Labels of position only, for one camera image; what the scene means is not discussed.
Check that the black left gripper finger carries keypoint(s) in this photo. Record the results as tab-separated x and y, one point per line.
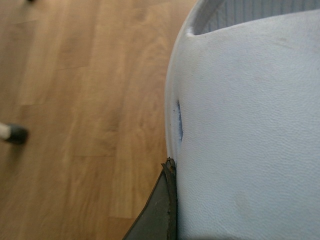
158	218

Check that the white office chair on casters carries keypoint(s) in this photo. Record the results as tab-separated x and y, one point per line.
13	133

